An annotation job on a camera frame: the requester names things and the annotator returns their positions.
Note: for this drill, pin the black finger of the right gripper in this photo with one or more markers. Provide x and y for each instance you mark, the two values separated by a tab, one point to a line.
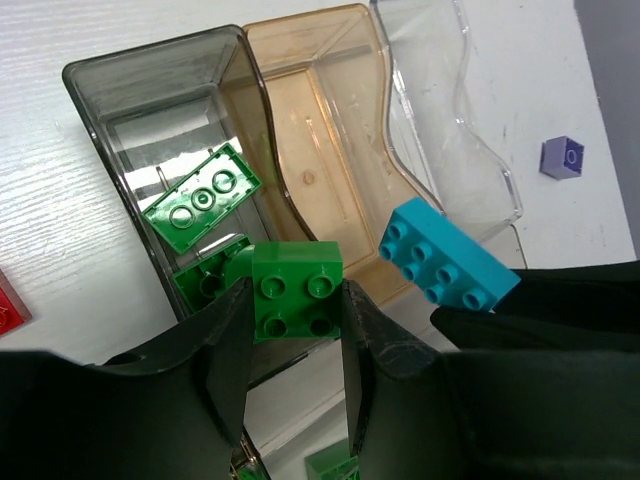
569	309

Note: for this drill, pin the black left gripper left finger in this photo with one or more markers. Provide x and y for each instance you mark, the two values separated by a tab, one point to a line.
170	408

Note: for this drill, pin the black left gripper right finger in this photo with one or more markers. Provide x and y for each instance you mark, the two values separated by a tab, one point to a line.
418	413

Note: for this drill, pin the green tall lego brick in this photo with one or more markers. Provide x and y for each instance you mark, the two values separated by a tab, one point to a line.
207	279

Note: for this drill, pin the purple lego cube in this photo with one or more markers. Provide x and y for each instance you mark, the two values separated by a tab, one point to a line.
561	158

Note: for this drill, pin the teal long lego brick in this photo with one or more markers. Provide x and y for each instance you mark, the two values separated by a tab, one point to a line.
447	265

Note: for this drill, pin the green square lego brick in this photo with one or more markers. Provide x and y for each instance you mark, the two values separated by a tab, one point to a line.
297	288

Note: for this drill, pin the green long lego brick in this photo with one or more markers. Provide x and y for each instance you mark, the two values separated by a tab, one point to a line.
202	199

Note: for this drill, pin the green upturned lego brick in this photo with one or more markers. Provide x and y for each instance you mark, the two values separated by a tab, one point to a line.
333	463

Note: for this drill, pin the long grey drawer bin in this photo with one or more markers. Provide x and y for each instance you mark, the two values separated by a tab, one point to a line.
302	410

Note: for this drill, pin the red flat lego brick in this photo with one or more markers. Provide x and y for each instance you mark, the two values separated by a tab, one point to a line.
13	311

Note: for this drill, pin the smoky grey plastic bin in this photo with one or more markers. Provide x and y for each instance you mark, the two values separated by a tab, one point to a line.
156	112

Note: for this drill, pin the clear plastic bin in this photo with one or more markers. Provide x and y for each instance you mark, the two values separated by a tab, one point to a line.
430	116

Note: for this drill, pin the amber plastic bin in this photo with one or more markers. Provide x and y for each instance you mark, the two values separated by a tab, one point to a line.
334	174

